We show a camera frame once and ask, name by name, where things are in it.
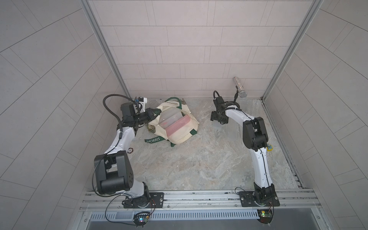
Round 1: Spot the cream canvas tote bag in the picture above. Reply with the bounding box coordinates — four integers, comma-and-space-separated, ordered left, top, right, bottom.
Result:
145, 97, 199, 147

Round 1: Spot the translucent pink pencil case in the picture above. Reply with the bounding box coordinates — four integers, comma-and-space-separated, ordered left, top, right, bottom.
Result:
165, 115, 191, 137

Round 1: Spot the translucent white pencil case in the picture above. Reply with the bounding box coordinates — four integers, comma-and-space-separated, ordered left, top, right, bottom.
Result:
158, 107, 183, 129
213, 122, 227, 136

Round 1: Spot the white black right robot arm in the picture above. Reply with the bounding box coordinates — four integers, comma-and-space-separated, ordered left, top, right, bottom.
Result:
210, 91, 280, 207

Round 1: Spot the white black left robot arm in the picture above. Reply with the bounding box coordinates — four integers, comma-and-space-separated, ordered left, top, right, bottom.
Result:
92, 94, 161, 209

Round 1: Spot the silver microphone on stand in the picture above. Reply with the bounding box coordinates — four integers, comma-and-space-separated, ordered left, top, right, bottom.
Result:
233, 77, 247, 102

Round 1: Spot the left green circuit board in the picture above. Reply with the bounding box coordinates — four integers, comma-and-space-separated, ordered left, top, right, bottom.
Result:
133, 211, 151, 227

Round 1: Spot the green circuit board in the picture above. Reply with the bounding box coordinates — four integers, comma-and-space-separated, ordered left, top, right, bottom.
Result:
257, 209, 274, 224
133, 211, 151, 227

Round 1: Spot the right green circuit board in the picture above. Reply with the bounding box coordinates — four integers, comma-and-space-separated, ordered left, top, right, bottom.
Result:
257, 209, 274, 224

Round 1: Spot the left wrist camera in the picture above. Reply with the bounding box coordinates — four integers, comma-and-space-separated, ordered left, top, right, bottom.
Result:
136, 97, 148, 113

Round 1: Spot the aluminium mounting rail frame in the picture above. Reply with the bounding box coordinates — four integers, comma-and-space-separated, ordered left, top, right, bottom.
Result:
71, 188, 332, 230

